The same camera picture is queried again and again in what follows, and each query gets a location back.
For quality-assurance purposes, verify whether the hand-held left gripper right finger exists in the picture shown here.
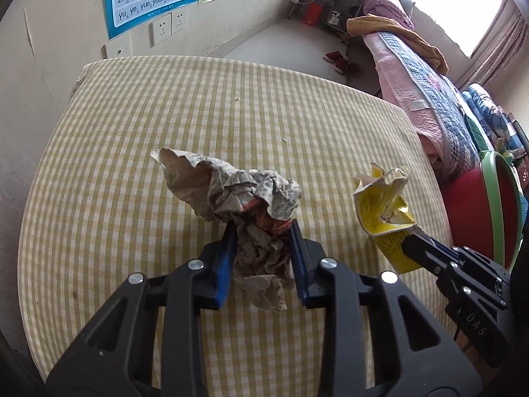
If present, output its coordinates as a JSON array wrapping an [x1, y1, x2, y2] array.
[[288, 218, 482, 397]]

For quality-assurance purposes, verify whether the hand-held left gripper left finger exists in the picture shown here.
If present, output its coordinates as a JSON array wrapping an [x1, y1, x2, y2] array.
[[45, 224, 239, 397]]

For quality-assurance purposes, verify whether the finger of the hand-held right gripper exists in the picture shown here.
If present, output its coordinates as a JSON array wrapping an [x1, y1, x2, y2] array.
[[403, 235, 468, 302], [422, 236, 511, 309]]

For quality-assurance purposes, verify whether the yellow paper carton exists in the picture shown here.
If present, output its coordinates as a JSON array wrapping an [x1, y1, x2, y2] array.
[[353, 163, 426, 276]]

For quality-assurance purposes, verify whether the red green chair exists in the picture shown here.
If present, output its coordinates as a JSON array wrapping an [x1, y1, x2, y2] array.
[[440, 151, 525, 271]]

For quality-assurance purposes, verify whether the brown paper ball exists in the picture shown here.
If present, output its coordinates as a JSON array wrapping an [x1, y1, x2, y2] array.
[[151, 147, 303, 313]]

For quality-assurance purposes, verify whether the blue patterned bedding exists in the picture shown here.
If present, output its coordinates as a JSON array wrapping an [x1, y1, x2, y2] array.
[[461, 83, 529, 154]]

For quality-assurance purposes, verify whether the bed with patchwork quilt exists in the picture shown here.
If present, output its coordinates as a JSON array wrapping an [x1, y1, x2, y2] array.
[[361, 29, 529, 183]]

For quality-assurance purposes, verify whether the light curtain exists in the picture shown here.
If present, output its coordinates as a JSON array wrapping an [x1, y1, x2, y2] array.
[[455, 10, 529, 92]]

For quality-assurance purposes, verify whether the yellow blanket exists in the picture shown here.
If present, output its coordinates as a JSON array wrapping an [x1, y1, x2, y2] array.
[[346, 14, 449, 74]]

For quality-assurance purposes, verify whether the red box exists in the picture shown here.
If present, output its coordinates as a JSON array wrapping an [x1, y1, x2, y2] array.
[[301, 2, 325, 25]]

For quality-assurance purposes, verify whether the pink folded duvet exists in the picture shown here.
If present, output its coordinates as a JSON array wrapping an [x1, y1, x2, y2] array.
[[364, 0, 416, 31]]

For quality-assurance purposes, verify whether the bright window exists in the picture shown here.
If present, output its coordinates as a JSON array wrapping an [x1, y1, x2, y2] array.
[[382, 0, 509, 59]]

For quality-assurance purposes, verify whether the white wall plate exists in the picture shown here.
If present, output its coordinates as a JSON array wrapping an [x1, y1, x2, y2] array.
[[102, 33, 133, 59]]

